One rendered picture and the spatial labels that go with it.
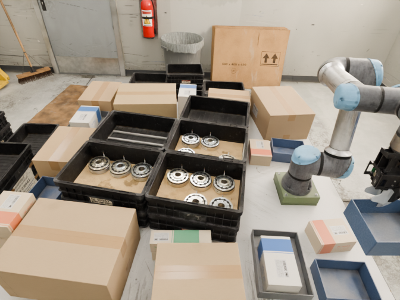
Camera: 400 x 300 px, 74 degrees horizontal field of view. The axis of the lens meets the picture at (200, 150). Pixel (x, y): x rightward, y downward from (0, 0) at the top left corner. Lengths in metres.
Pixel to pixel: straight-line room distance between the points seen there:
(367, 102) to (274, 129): 0.99
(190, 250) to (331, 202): 0.83
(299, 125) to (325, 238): 0.81
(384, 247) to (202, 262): 0.55
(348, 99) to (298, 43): 3.56
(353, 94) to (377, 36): 3.99
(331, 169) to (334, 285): 0.48
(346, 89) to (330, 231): 0.69
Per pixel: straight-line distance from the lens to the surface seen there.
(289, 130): 1.84
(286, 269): 1.14
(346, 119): 1.30
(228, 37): 3.97
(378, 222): 1.04
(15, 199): 1.27
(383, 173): 0.91
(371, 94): 0.88
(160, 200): 1.09
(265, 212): 1.39
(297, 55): 4.45
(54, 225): 1.15
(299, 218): 1.42
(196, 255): 1.03
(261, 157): 1.58
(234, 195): 1.25
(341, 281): 1.31
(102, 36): 4.31
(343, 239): 1.34
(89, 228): 1.10
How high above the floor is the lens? 1.75
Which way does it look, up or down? 39 degrees down
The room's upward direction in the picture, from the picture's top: 3 degrees clockwise
